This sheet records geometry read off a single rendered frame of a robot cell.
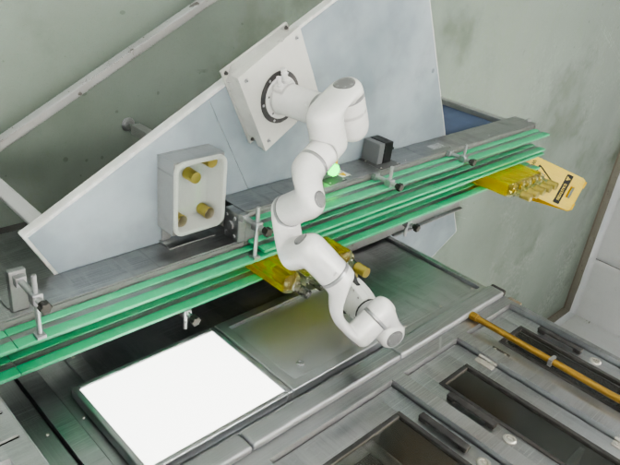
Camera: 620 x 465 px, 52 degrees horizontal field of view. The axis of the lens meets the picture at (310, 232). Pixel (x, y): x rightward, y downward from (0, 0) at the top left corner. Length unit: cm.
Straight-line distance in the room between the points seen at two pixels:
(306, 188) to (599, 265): 674
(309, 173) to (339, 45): 71
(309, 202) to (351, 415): 57
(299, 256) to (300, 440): 44
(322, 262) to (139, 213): 57
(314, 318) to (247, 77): 74
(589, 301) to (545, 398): 635
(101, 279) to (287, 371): 55
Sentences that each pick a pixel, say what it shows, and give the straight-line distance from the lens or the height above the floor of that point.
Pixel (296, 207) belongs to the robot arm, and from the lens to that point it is 154.
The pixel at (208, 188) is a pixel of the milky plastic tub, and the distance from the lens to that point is 191.
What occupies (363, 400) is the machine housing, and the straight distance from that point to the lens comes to 176.
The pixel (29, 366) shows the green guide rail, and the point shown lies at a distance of 165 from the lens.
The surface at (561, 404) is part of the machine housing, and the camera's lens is 196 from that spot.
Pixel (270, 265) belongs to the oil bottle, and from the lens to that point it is 190.
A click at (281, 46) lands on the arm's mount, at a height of 82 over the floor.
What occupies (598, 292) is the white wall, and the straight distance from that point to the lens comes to 820.
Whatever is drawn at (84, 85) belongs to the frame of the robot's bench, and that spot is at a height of 20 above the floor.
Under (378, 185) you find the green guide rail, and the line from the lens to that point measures 224.
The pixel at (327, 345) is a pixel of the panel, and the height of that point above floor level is 124.
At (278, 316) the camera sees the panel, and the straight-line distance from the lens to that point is 195.
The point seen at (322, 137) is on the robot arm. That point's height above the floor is 114.
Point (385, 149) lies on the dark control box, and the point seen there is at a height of 83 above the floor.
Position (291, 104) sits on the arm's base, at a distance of 183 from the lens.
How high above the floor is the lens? 217
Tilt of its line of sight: 37 degrees down
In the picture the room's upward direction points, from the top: 120 degrees clockwise
